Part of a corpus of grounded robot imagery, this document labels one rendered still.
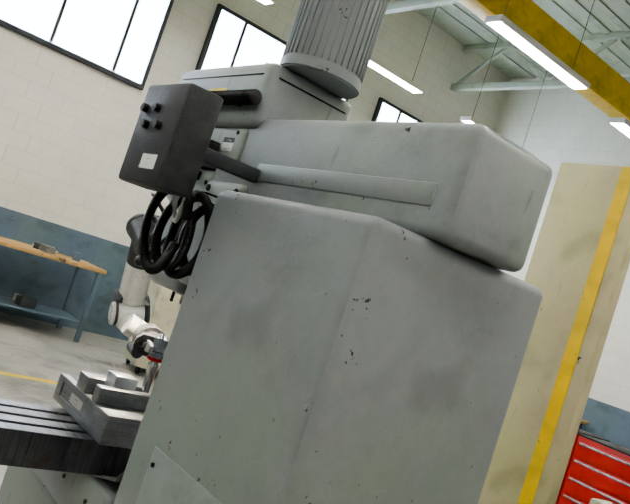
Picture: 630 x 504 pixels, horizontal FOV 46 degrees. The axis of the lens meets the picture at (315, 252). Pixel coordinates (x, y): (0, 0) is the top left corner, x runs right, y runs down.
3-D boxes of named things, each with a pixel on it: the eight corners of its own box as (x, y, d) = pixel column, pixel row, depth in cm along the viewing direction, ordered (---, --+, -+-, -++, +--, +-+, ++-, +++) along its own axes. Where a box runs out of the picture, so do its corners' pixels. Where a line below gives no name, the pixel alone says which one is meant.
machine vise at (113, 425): (51, 397, 197) (65, 357, 197) (104, 406, 206) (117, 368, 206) (98, 445, 169) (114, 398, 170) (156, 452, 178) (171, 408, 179)
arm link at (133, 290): (106, 310, 255) (119, 253, 246) (143, 313, 261) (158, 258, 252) (109, 329, 246) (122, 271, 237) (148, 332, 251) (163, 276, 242)
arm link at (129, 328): (170, 335, 222) (162, 328, 232) (140, 315, 218) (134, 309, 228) (147, 367, 220) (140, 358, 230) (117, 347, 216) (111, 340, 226)
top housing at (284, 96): (163, 122, 205) (182, 67, 206) (240, 156, 221) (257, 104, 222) (252, 125, 168) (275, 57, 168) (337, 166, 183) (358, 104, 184)
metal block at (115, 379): (101, 393, 186) (109, 370, 186) (122, 397, 189) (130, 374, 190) (108, 399, 182) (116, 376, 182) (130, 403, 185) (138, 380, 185)
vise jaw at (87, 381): (75, 385, 188) (80, 370, 188) (128, 395, 197) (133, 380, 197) (83, 392, 183) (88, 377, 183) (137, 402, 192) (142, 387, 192)
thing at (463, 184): (203, 193, 180) (230, 115, 181) (276, 221, 193) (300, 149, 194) (442, 239, 116) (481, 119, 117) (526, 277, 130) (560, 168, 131)
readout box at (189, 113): (111, 176, 156) (144, 81, 157) (149, 190, 161) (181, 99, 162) (150, 183, 140) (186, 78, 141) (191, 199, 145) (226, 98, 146)
